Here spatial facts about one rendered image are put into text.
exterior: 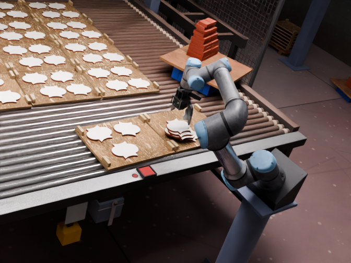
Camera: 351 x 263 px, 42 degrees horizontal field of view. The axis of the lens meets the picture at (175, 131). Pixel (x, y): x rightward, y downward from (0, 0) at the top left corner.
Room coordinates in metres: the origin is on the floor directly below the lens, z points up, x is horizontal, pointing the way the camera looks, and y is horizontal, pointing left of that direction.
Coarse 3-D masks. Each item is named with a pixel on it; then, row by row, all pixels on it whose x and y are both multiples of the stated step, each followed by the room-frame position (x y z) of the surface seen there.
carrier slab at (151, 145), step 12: (120, 120) 2.13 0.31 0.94; (132, 120) 2.17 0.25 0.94; (84, 132) 1.92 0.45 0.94; (144, 132) 2.08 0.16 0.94; (96, 144) 1.85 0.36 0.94; (108, 144) 1.88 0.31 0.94; (144, 144) 1.97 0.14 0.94; (156, 144) 2.01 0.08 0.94; (96, 156) 1.77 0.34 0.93; (108, 156) 1.79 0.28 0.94; (144, 156) 1.87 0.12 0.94; (156, 156) 1.90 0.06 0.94; (108, 168) 1.70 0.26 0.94; (120, 168) 1.74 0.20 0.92
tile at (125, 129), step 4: (116, 124) 2.06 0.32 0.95; (120, 124) 2.07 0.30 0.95; (124, 124) 2.08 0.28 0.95; (128, 124) 2.10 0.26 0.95; (116, 128) 2.02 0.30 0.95; (120, 128) 2.03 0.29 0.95; (124, 128) 2.05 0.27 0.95; (128, 128) 2.06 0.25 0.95; (132, 128) 2.07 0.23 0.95; (136, 128) 2.08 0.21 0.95; (116, 132) 2.00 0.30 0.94; (120, 132) 2.00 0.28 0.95; (124, 132) 2.01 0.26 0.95; (128, 132) 2.02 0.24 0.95; (132, 132) 2.03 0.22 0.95; (136, 132) 2.04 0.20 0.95
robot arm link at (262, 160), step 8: (256, 152) 1.87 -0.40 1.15; (264, 152) 1.87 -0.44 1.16; (248, 160) 1.86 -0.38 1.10; (256, 160) 1.84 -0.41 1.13; (264, 160) 1.83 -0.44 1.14; (272, 160) 1.83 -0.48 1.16; (256, 168) 1.80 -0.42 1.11; (264, 168) 1.80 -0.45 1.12; (272, 168) 1.82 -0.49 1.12; (256, 176) 1.81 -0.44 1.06; (264, 176) 1.82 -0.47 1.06; (272, 176) 1.85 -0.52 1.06
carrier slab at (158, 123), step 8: (160, 112) 2.34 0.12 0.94; (168, 112) 2.36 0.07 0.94; (176, 112) 2.39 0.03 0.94; (184, 112) 2.42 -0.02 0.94; (200, 112) 2.47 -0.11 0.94; (152, 120) 2.23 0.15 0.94; (160, 120) 2.25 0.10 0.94; (168, 120) 2.28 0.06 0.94; (184, 120) 2.33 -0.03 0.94; (192, 120) 2.35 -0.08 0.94; (200, 120) 2.38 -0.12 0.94; (152, 128) 2.15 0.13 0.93; (160, 128) 2.17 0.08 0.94; (192, 128) 2.26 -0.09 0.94; (160, 136) 2.10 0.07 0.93; (168, 136) 2.11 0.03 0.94; (184, 144) 2.08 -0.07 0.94; (192, 144) 2.11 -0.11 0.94; (176, 152) 1.99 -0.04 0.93
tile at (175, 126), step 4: (176, 120) 2.19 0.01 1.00; (168, 124) 2.12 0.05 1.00; (172, 124) 2.13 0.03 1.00; (176, 124) 2.15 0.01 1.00; (180, 124) 2.16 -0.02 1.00; (184, 124) 2.17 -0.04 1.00; (168, 128) 2.08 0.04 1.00; (172, 128) 2.09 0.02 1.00; (176, 128) 2.10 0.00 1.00; (180, 128) 2.12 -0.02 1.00; (184, 128) 2.13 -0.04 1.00; (188, 128) 2.15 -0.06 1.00; (172, 132) 2.08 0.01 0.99; (176, 132) 2.08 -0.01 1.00; (180, 132) 2.08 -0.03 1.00
